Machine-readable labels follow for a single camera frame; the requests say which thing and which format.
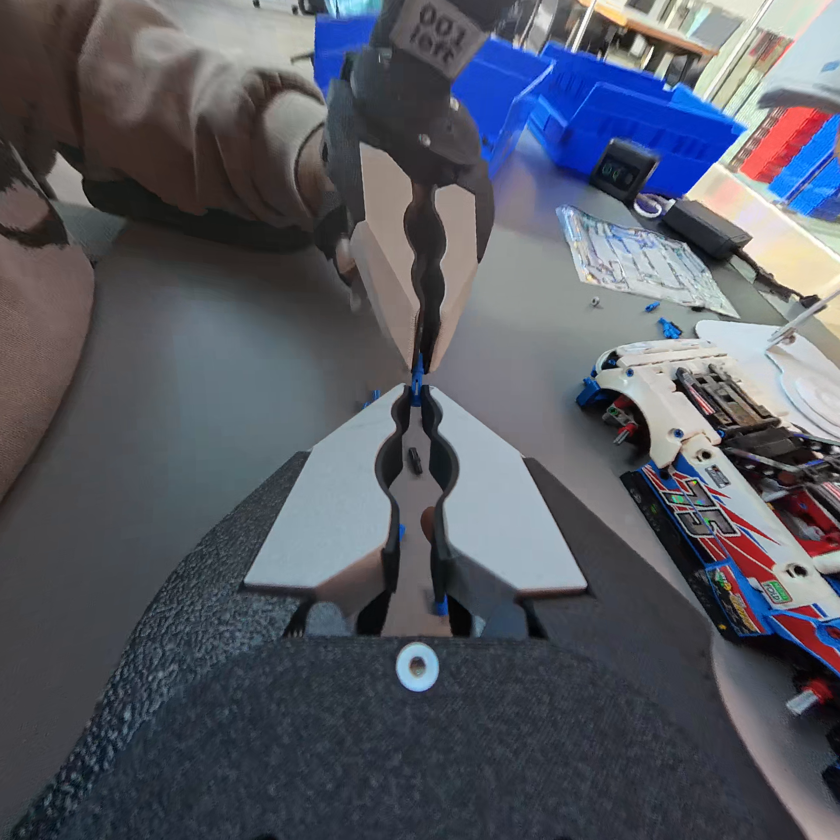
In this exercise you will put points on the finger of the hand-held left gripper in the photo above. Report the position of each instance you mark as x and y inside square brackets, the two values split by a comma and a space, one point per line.
[380, 249]
[459, 262]

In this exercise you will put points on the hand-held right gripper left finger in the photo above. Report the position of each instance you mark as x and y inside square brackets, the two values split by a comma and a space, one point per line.
[315, 525]

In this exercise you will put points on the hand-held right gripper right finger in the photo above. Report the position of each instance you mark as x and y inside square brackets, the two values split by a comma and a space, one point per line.
[512, 525]

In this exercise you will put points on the blue perforated brick beam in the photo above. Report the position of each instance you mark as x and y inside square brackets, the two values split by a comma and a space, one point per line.
[418, 367]

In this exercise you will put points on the person's left forearm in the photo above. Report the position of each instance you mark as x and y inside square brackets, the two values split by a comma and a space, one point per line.
[164, 98]

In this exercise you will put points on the grey desk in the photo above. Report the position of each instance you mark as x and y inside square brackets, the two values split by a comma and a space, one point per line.
[197, 394]

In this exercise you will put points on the person's right hand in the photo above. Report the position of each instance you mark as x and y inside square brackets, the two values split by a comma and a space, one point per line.
[428, 525]

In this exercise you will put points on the person's left hand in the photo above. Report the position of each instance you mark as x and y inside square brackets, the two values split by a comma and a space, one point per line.
[312, 177]

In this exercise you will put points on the blue open-front storage bin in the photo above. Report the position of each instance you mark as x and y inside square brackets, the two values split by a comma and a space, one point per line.
[499, 85]

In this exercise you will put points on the small black connector pin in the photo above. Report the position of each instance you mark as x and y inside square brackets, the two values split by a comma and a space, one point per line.
[415, 460]

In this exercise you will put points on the sticker sheet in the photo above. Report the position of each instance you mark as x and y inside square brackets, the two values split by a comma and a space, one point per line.
[643, 259]

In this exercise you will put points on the black power bank with display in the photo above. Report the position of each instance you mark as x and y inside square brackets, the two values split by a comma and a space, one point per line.
[623, 169]

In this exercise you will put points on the toy brick race car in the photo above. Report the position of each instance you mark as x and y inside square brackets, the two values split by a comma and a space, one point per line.
[722, 492]

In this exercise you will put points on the large blue storage bin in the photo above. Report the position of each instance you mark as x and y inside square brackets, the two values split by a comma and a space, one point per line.
[630, 118]

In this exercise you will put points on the black power adapter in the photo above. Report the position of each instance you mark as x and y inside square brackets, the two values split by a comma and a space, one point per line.
[705, 226]

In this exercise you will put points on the wooden table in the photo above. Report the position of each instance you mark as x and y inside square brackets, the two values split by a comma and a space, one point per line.
[656, 29]

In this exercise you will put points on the person's beige sweatshirt torso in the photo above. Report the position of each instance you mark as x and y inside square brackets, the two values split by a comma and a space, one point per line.
[39, 328]

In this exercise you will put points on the stack of red blue bins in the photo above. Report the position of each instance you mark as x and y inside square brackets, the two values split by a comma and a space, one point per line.
[794, 164]

